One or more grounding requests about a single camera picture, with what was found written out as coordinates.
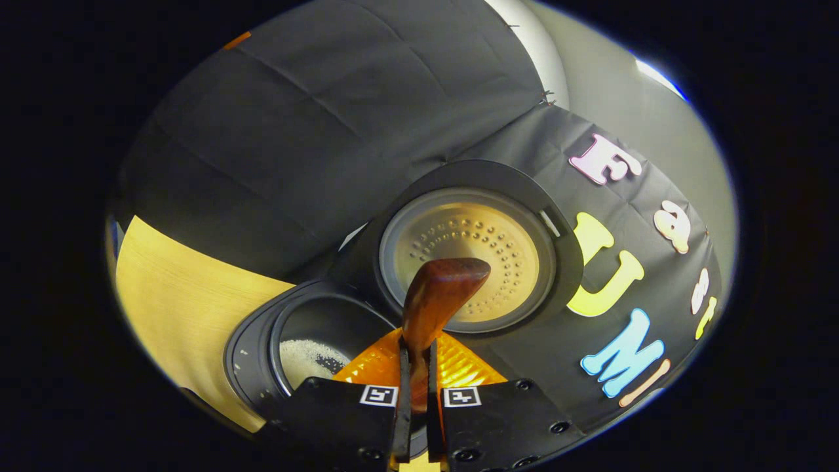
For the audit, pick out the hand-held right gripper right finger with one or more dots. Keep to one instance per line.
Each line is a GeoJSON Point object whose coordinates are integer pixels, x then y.
{"type": "Point", "coordinates": [435, 426]}

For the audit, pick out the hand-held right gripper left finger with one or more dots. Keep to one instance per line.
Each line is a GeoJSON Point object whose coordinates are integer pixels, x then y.
{"type": "Point", "coordinates": [402, 426]}

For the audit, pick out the rice heap with dark grains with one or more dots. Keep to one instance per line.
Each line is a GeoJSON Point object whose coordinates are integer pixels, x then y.
{"type": "Point", "coordinates": [305, 360]}

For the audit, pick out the brown wooden spoon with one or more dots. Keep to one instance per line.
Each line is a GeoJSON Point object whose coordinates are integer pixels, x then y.
{"type": "Point", "coordinates": [439, 295]}

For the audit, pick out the grey rice cooker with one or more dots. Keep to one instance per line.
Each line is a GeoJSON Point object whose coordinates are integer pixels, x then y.
{"type": "Point", "coordinates": [459, 223]}

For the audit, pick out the black backdrop cloth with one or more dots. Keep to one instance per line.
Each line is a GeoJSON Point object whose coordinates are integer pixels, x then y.
{"type": "Point", "coordinates": [295, 131]}

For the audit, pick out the small ceiling light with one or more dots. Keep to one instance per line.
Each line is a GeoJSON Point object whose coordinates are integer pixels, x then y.
{"type": "Point", "coordinates": [659, 77]}

